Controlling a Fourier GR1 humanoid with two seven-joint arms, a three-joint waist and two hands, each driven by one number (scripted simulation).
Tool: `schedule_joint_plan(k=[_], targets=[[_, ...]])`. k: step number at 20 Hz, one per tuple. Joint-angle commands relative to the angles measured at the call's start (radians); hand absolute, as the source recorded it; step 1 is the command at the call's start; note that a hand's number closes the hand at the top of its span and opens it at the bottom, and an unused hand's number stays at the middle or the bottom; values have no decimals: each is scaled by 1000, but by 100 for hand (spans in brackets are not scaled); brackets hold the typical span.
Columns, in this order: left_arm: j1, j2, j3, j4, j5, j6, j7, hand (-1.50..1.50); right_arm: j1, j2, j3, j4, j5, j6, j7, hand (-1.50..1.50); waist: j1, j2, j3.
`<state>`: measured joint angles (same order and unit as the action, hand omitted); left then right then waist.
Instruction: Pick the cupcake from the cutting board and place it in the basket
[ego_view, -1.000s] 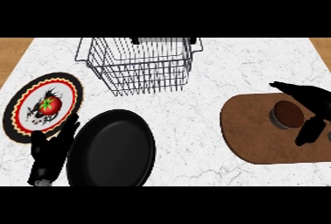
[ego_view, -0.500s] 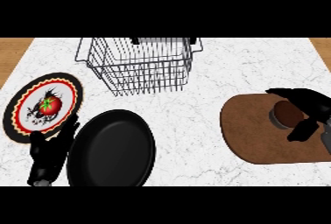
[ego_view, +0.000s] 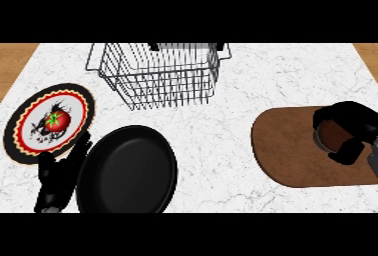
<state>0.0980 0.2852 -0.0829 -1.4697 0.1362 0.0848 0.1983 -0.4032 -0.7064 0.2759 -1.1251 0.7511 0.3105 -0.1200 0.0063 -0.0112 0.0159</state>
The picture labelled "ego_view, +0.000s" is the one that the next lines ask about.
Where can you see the red tomato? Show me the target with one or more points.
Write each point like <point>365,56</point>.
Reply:
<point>56,120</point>

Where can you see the patterned round plate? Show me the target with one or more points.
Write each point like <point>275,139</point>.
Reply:
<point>49,121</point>

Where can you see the black oval pan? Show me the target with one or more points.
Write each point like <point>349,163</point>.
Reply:
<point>127,170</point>

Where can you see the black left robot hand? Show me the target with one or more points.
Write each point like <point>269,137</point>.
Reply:
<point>55,181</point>

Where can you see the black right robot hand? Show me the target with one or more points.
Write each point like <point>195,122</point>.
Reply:
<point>355,118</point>

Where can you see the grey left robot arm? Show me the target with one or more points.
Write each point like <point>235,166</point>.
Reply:
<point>50,210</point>

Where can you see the brown wooden cutting board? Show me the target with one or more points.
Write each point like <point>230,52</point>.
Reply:
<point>290,146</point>

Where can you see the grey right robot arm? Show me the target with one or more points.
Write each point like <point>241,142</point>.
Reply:
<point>372,160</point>

